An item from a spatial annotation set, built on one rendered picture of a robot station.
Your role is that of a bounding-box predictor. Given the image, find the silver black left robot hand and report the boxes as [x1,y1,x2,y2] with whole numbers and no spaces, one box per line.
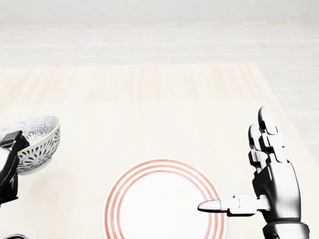
[0,131,31,206]

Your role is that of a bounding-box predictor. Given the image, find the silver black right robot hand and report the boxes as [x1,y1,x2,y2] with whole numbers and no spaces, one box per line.
[197,106,303,225]

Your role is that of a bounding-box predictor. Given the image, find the black white patterned bowl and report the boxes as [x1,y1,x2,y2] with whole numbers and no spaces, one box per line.
[0,115,61,176]

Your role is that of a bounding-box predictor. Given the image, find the white plate with red rings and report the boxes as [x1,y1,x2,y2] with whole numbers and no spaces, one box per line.
[102,158,228,239]

